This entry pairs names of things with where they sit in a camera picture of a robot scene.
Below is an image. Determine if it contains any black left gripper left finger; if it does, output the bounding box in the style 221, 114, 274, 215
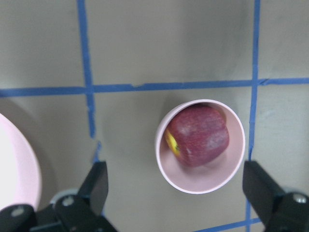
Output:
77, 161, 109, 216

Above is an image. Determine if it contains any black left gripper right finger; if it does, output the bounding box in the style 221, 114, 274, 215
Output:
242, 161, 285, 225

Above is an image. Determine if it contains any small pink bowl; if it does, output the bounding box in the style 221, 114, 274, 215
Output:
154, 99, 246, 194

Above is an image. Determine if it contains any red apple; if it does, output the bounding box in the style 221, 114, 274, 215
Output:
164, 104, 229, 167

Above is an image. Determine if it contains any pink plate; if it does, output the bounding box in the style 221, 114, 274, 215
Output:
0, 115, 42, 210

